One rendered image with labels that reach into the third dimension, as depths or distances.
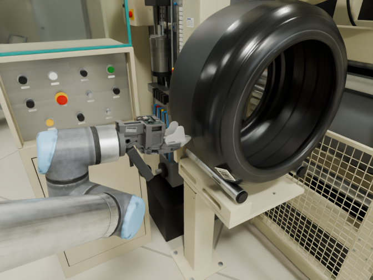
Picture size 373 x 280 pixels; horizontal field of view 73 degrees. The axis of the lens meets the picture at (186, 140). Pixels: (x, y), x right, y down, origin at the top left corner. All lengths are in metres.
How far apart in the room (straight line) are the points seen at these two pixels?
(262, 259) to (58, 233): 1.56
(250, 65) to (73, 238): 0.49
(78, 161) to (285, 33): 0.55
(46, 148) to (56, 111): 0.70
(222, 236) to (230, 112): 1.39
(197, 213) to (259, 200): 0.46
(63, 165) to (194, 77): 0.37
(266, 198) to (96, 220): 0.69
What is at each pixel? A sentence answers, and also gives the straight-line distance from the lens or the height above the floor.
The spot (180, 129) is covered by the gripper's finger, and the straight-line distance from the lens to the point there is 0.66.
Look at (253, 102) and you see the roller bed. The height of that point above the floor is 0.99.
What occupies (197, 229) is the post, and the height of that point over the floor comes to 0.37.
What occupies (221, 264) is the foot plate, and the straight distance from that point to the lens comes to 1.74.
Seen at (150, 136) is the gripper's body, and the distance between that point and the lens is 0.62.
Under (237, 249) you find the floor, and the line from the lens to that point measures 1.85.
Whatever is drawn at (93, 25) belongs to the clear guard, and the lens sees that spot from 1.20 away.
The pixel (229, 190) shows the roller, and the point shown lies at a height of 0.91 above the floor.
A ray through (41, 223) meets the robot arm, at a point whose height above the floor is 1.19.
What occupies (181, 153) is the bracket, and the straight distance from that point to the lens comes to 1.04.
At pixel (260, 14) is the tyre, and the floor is 1.42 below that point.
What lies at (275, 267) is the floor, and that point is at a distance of 1.83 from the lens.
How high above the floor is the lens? 1.44
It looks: 28 degrees down
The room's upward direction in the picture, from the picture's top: straight up
